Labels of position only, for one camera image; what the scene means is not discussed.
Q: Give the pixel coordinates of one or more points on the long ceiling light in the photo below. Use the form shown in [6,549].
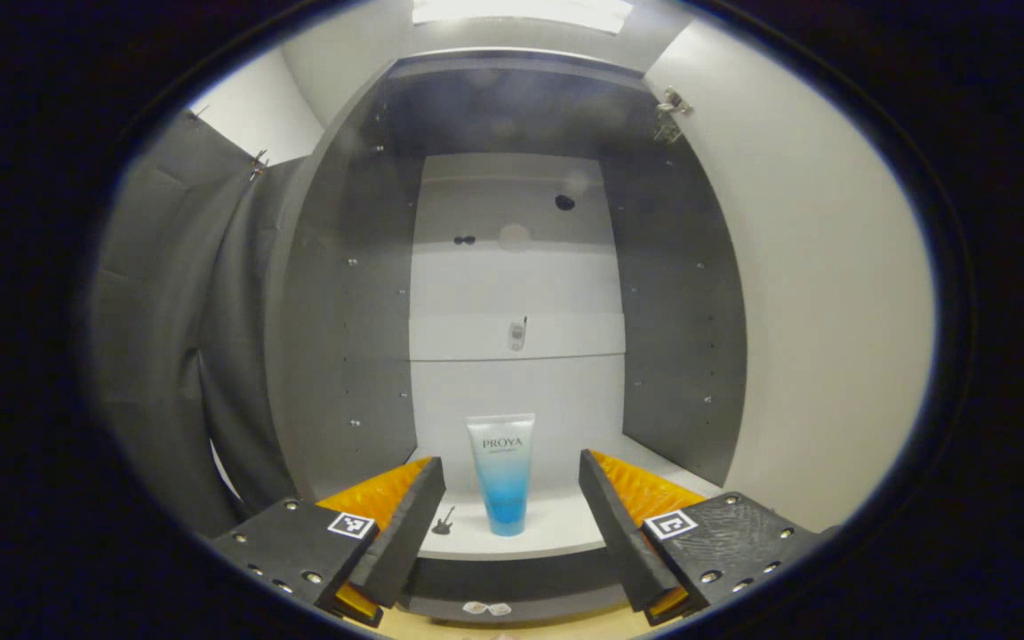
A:
[521,13]

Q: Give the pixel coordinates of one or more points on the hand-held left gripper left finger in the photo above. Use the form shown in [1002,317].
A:
[405,524]

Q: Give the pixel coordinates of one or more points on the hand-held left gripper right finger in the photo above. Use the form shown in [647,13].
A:
[623,533]

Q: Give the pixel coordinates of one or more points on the white and blue bottle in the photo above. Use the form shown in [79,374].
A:
[503,480]

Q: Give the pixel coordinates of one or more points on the metal door hinge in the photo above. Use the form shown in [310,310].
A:
[672,111]

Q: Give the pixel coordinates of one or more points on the dark grey cabinet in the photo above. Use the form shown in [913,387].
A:
[343,311]

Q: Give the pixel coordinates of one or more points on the black backdrop cloth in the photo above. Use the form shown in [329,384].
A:
[156,338]

